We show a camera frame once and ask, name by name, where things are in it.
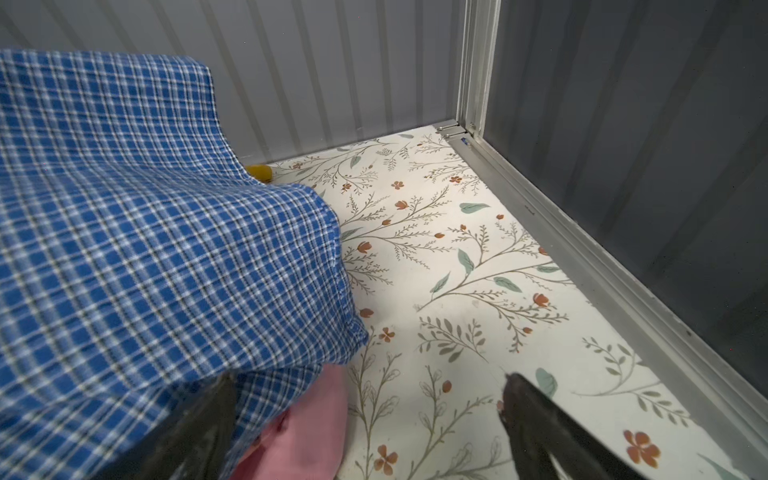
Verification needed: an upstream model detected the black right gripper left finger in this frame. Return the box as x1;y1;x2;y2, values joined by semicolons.
94;373;237;479

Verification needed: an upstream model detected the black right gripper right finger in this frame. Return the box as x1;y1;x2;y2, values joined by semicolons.
500;373;642;479

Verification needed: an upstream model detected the blue checkered cloth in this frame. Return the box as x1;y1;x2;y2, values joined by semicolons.
1;49;368;479

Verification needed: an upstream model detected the light pink cloth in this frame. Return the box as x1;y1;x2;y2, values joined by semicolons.
232;364;348;479

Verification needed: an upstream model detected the yellow cloth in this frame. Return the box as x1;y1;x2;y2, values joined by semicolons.
245;164;274;183

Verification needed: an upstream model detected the floral table mat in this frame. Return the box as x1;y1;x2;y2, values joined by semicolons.
273;126;741;479

